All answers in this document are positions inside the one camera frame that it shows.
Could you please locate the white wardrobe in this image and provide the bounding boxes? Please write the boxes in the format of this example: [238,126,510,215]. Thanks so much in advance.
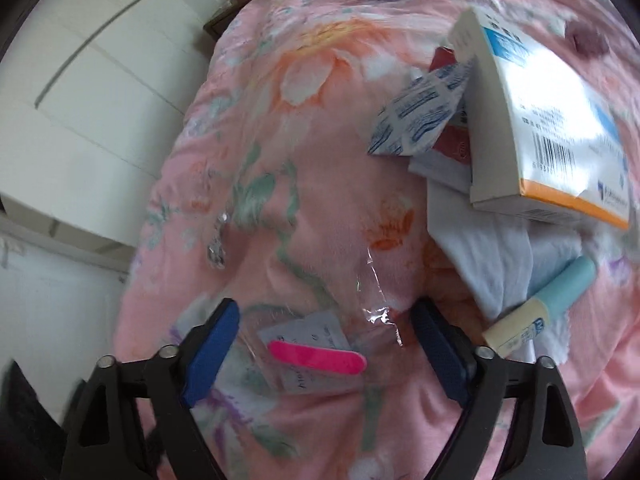
[0,0,273,261]

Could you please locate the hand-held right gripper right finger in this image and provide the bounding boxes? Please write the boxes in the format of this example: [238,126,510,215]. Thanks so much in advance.
[410,298,588,480]

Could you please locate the pink nail file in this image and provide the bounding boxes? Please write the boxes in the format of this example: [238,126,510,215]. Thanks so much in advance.
[268,341,367,375]

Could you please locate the pink floral blanket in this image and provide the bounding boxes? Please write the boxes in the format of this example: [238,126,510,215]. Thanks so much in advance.
[112,0,640,480]

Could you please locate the clear plastic packet white card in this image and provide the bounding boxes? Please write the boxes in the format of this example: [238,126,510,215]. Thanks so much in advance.
[250,247,407,398]

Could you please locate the blue white foil sachet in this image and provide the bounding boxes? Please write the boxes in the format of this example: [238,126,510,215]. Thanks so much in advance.
[367,57,476,157]

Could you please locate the dark wooden nightstand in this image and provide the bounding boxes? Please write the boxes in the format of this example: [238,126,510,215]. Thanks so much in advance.
[202,0,251,41]

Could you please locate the teal cream lip balm tube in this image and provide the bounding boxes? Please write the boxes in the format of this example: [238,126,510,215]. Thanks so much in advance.
[482,255,597,358]

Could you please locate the red packet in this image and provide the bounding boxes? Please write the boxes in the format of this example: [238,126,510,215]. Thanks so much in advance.
[427,46,473,171]

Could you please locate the white tissue paper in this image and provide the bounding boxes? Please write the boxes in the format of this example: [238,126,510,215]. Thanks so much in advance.
[407,152,596,361]

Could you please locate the white blue medicine box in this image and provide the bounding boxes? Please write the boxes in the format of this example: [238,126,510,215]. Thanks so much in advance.
[447,7,632,231]

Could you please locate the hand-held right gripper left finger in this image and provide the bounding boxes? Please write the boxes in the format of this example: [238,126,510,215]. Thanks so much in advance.
[60,298,241,480]

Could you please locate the crumpled purple paper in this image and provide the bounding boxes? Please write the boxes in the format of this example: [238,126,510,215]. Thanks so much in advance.
[567,22,611,56]

